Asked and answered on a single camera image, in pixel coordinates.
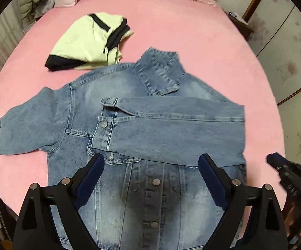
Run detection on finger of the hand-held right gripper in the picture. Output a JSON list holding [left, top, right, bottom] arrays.
[[267, 152, 289, 174]]

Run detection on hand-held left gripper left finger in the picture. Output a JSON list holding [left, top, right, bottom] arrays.
[[13, 153, 105, 250]]

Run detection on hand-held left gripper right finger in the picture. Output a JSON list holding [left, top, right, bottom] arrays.
[[198, 153, 289, 250]]

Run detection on blue denim jacket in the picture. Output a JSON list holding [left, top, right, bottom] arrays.
[[0, 47, 247, 250]]

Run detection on floral sliding wardrobe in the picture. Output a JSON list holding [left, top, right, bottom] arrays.
[[243, 0, 301, 162]]

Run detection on light green shirt navy trim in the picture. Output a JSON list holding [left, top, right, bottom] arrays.
[[45, 12, 134, 72]]

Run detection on dark wooden nightstand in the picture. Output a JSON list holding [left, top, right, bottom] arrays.
[[227, 10, 255, 41]]

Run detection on pink bed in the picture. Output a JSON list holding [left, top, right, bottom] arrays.
[[0, 0, 286, 230]]

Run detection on small box on nightstand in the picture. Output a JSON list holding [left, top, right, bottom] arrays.
[[228, 11, 245, 21]]

